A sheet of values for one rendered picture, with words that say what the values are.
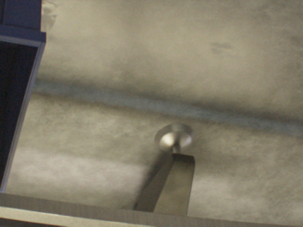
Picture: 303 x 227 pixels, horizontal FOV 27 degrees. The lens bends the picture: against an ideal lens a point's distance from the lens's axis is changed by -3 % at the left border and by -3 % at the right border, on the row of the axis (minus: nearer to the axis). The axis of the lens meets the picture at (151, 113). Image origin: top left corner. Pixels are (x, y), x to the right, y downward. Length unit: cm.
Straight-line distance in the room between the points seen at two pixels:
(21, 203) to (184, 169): 32
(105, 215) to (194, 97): 28
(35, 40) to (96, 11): 26
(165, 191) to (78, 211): 20
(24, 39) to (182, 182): 52
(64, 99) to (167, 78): 19
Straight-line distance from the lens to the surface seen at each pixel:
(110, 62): 110
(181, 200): 121
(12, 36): 78
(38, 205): 105
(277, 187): 144
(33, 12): 84
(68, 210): 106
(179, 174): 119
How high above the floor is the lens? 83
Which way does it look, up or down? 44 degrees down
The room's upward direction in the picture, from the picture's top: 171 degrees clockwise
